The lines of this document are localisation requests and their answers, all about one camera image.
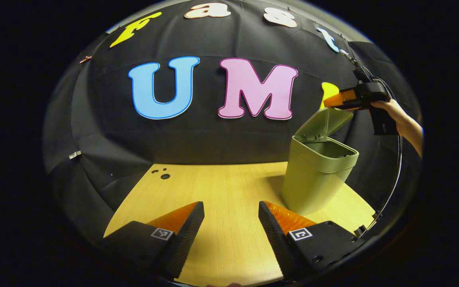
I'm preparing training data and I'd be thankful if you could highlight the green desktop garbage bin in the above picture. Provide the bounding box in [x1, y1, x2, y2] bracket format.
[280, 107, 360, 216]

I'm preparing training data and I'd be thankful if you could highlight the black backdrop cloth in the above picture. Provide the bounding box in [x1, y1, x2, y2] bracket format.
[42, 0, 421, 248]

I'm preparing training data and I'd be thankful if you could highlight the thin grey cable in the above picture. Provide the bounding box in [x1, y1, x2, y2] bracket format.
[363, 134, 404, 236]

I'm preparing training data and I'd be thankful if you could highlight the wooden desktop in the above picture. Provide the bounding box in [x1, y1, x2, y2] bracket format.
[104, 161, 377, 287]

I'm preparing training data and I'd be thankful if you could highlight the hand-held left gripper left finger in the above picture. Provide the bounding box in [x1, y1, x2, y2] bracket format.
[102, 201, 205, 279]

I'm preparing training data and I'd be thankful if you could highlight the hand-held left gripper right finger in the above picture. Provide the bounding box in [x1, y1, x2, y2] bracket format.
[258, 201, 367, 281]

